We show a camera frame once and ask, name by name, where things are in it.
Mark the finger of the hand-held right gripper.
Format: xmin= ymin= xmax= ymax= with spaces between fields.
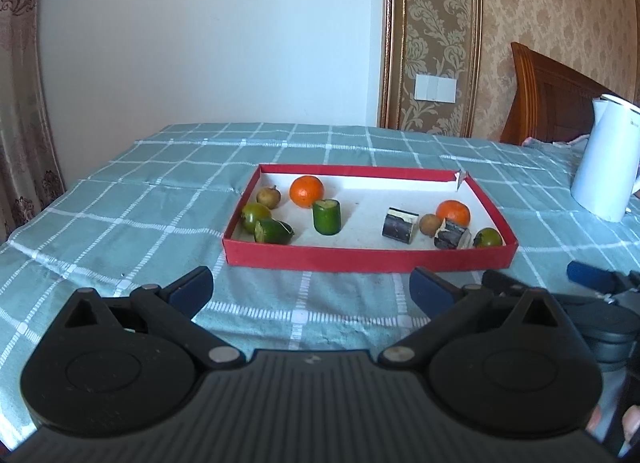
xmin=482 ymin=269 xmax=532 ymax=297
xmin=567 ymin=260 xmax=640 ymax=302

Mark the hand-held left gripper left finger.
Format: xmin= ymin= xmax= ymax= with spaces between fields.
xmin=52 ymin=265 xmax=247 ymax=371

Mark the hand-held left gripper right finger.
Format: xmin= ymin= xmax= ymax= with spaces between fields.
xmin=377 ymin=265 xmax=576 ymax=371

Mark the green tangerine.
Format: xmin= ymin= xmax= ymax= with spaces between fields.
xmin=472 ymin=227 xmax=503 ymax=249
xmin=241 ymin=202 xmax=272 ymax=234

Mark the small orange tangerine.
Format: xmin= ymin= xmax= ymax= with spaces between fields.
xmin=436 ymin=200 xmax=471 ymax=228

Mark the pointed green cucumber end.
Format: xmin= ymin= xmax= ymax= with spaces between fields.
xmin=254 ymin=220 xmax=295 ymax=245

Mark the red cardboard box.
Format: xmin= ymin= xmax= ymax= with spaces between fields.
xmin=222 ymin=164 xmax=518 ymax=274

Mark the cut green cucumber piece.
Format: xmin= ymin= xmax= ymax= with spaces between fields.
xmin=313 ymin=198 xmax=342 ymax=235

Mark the large orange tangerine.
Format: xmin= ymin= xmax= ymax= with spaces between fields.
xmin=289 ymin=176 xmax=325 ymax=209

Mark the person's right hand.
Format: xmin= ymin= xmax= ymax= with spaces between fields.
xmin=586 ymin=404 xmax=640 ymax=446

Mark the teal checked cloth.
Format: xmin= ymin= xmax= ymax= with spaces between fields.
xmin=0 ymin=122 xmax=640 ymax=444

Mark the white electric kettle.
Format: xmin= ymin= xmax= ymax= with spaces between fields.
xmin=571 ymin=93 xmax=640 ymax=223

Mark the pink cloth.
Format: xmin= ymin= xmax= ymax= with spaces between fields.
xmin=520 ymin=136 xmax=593 ymax=148

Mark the wooden headboard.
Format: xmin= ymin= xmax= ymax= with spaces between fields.
xmin=500 ymin=42 xmax=640 ymax=146

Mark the patterned curtain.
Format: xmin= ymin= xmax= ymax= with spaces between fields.
xmin=0 ymin=0 xmax=66 ymax=244

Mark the white wall switch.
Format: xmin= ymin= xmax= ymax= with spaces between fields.
xmin=415 ymin=74 xmax=457 ymax=104

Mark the gold wall moulding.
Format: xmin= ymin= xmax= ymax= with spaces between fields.
xmin=378 ymin=0 xmax=483 ymax=138

